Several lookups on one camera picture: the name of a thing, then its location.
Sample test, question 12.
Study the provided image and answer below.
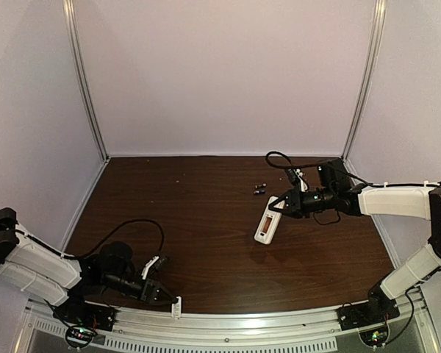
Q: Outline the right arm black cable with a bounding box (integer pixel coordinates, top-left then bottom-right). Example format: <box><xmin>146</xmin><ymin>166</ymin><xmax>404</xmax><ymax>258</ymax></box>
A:
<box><xmin>265</xmin><ymin>149</ymin><xmax>441</xmax><ymax>192</ymax></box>

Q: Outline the right aluminium corner post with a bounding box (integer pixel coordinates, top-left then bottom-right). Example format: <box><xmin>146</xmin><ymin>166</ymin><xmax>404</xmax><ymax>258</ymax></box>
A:
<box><xmin>341</xmin><ymin>0</ymin><xmax>387</xmax><ymax>160</ymax></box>

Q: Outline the white remote control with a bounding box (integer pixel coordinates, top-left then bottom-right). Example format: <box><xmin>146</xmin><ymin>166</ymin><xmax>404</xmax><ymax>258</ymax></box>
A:
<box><xmin>254</xmin><ymin>196</ymin><xmax>282</xmax><ymax>245</ymax></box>

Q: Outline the white battery cover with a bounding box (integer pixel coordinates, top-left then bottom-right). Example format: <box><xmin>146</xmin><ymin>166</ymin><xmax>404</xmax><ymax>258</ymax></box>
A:
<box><xmin>171</xmin><ymin>296</ymin><xmax>182</xmax><ymax>320</ymax></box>

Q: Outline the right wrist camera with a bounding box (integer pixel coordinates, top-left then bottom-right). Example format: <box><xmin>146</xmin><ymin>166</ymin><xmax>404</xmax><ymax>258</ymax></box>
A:
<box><xmin>285</xmin><ymin>168</ymin><xmax>309</xmax><ymax>192</ymax></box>

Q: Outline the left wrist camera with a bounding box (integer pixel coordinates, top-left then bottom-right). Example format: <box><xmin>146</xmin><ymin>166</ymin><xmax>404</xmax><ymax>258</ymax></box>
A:
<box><xmin>140</xmin><ymin>255</ymin><xmax>170</xmax><ymax>280</ymax></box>

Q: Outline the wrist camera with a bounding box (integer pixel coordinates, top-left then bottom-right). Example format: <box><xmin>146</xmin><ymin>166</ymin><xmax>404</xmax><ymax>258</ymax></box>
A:
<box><xmin>285</xmin><ymin>168</ymin><xmax>309</xmax><ymax>192</ymax></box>
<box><xmin>140</xmin><ymin>255</ymin><xmax>170</xmax><ymax>280</ymax></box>

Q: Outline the left aluminium corner post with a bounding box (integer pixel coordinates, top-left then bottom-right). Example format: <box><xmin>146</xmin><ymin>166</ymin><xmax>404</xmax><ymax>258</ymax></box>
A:
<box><xmin>62</xmin><ymin>0</ymin><xmax>109</xmax><ymax>162</ymax></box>

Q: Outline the aluminium corner post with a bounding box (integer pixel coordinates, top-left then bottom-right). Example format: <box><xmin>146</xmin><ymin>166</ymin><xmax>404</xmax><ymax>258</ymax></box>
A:
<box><xmin>62</xmin><ymin>0</ymin><xmax>109</xmax><ymax>162</ymax></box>
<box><xmin>341</xmin><ymin>0</ymin><xmax>387</xmax><ymax>160</ymax></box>

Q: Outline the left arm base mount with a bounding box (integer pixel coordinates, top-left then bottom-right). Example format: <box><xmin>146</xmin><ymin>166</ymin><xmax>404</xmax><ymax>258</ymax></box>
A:
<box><xmin>49</xmin><ymin>302</ymin><xmax>118</xmax><ymax>351</ymax></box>

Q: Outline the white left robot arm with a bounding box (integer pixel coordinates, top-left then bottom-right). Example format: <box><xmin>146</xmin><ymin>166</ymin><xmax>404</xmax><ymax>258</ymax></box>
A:
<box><xmin>0</xmin><ymin>207</ymin><xmax>181</xmax><ymax>307</ymax></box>

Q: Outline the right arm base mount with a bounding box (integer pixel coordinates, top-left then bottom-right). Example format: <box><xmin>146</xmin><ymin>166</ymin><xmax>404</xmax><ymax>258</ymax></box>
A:
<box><xmin>336</xmin><ymin>283</ymin><xmax>400</xmax><ymax>349</ymax></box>

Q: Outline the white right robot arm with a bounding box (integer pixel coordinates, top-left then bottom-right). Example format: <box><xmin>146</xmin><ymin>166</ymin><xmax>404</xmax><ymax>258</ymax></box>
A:
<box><xmin>268</xmin><ymin>158</ymin><xmax>441</xmax><ymax>305</ymax></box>

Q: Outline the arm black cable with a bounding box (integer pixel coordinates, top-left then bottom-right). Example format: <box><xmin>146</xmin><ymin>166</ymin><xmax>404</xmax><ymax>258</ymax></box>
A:
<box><xmin>62</xmin><ymin>219</ymin><xmax>165</xmax><ymax>260</ymax></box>
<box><xmin>265</xmin><ymin>149</ymin><xmax>441</xmax><ymax>192</ymax></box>

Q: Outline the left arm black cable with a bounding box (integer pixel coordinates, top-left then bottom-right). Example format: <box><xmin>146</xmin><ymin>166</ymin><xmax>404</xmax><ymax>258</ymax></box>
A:
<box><xmin>62</xmin><ymin>219</ymin><xmax>165</xmax><ymax>260</ymax></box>

